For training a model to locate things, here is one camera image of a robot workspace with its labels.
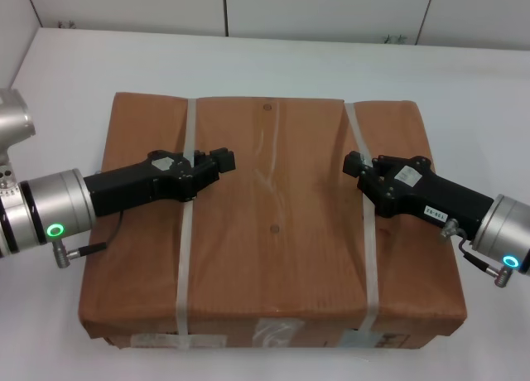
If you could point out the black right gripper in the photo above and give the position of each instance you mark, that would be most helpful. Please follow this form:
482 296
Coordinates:
435 199

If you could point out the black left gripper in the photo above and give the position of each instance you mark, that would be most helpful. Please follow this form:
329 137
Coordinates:
124 190

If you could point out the brown paper-wrapped cardboard box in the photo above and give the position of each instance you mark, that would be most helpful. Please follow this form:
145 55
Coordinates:
281 252

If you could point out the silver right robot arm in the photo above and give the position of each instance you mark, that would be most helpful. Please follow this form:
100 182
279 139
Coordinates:
509 232

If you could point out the grey-blue box sticker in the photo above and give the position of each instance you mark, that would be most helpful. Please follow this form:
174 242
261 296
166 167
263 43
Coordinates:
356 339

